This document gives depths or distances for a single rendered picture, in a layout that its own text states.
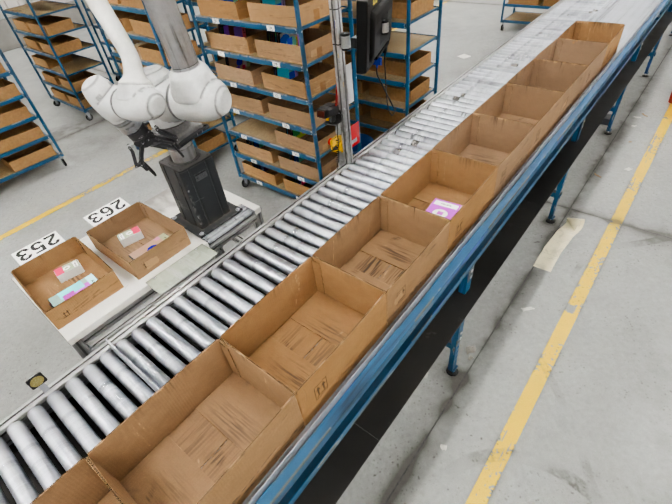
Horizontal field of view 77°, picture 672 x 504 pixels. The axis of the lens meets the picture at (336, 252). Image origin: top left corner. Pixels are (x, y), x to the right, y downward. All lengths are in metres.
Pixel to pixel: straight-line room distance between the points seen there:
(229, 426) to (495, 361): 1.54
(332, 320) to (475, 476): 1.05
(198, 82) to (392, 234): 0.91
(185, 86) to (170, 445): 1.19
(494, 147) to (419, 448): 1.45
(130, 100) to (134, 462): 1.06
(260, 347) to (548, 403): 1.48
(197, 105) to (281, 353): 0.96
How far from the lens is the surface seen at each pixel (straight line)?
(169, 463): 1.28
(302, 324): 1.39
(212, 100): 1.71
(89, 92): 1.68
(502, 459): 2.17
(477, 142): 2.24
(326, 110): 2.20
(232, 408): 1.28
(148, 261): 1.97
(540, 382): 2.40
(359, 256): 1.58
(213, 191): 2.07
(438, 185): 1.94
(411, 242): 1.63
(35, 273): 2.27
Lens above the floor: 1.97
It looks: 42 degrees down
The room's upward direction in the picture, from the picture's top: 8 degrees counter-clockwise
